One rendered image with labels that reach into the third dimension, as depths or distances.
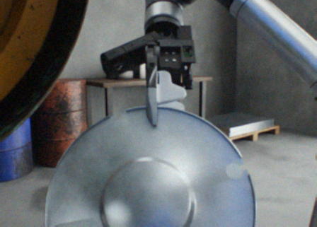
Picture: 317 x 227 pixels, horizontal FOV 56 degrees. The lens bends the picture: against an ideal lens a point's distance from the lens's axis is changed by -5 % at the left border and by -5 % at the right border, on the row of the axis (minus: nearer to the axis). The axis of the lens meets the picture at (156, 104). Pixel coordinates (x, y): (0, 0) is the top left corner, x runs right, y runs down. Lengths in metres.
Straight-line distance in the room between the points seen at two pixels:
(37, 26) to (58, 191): 0.33
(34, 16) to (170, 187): 0.42
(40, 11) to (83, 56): 3.28
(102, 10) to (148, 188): 3.72
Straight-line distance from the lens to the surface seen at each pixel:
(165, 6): 0.60
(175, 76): 0.53
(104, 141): 0.47
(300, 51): 0.66
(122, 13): 4.21
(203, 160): 0.44
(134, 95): 4.30
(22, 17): 0.65
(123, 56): 0.53
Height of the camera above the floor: 1.14
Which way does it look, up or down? 9 degrees down
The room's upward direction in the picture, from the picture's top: straight up
